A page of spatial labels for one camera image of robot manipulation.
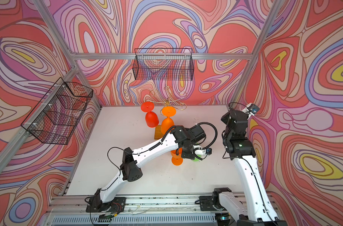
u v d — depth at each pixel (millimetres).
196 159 622
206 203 733
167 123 768
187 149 655
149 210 733
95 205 635
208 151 664
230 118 499
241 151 463
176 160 891
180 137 548
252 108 539
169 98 1190
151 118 829
